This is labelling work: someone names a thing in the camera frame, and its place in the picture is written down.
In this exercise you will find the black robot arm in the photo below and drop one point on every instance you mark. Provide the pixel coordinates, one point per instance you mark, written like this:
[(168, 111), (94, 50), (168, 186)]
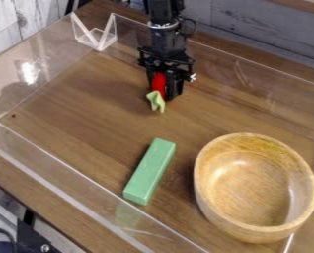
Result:
[(164, 11)]

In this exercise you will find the wooden bowl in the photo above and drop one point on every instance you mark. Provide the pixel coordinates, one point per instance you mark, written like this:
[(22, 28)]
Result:
[(253, 187)]

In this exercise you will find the red ball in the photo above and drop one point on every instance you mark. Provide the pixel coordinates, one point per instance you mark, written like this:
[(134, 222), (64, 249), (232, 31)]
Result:
[(159, 83)]

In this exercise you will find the black metal clamp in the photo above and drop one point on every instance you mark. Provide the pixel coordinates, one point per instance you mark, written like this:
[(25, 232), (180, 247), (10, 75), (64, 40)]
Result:
[(29, 241)]

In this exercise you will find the long green rectangular block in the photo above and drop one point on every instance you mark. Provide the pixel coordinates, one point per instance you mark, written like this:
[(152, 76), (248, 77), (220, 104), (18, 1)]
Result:
[(143, 182)]

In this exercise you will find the clear acrylic corner bracket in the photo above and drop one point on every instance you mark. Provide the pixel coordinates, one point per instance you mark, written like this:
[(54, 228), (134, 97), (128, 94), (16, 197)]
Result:
[(94, 38)]

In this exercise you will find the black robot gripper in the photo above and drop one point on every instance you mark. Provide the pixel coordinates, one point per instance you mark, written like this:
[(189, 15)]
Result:
[(164, 55)]

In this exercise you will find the clear acrylic tray wall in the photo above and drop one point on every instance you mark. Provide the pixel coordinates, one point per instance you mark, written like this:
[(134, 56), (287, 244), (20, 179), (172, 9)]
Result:
[(76, 127)]

